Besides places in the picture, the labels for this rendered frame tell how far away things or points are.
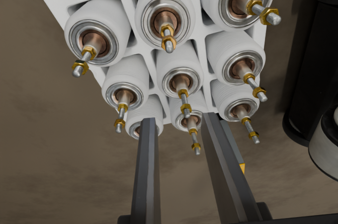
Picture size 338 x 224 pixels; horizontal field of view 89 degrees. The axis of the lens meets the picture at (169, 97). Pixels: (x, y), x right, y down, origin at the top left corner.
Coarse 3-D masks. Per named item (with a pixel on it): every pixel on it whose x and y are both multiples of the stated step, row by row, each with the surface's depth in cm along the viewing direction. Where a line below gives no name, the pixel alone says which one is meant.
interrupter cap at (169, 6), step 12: (156, 0) 24; (168, 0) 24; (144, 12) 25; (156, 12) 25; (168, 12) 25; (180, 12) 25; (144, 24) 26; (156, 24) 26; (180, 24) 26; (156, 36) 27; (180, 36) 28
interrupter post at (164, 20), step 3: (162, 18) 25; (165, 18) 25; (168, 18) 25; (159, 21) 25; (162, 21) 24; (165, 21) 24; (168, 21) 24; (171, 21) 25; (159, 24) 24; (162, 24) 24; (165, 24) 24; (171, 24) 24; (159, 27) 24; (159, 30) 24; (174, 30) 24; (159, 33) 24
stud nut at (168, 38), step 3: (165, 36) 21; (168, 36) 20; (171, 36) 20; (162, 39) 20; (165, 39) 20; (168, 39) 20; (171, 39) 20; (174, 39) 20; (162, 42) 20; (174, 42) 20; (162, 45) 21; (174, 45) 21; (174, 48) 21
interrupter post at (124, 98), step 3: (123, 93) 34; (126, 93) 35; (120, 96) 34; (123, 96) 34; (126, 96) 34; (129, 96) 35; (120, 99) 33; (123, 99) 33; (126, 99) 33; (129, 99) 34; (120, 102) 33; (123, 102) 32; (126, 102) 33; (129, 102) 34; (117, 105) 33
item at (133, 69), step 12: (120, 60) 37; (132, 60) 38; (144, 60) 41; (108, 72) 36; (120, 72) 34; (132, 72) 34; (144, 72) 38; (108, 84) 33; (144, 84) 35; (144, 96) 36
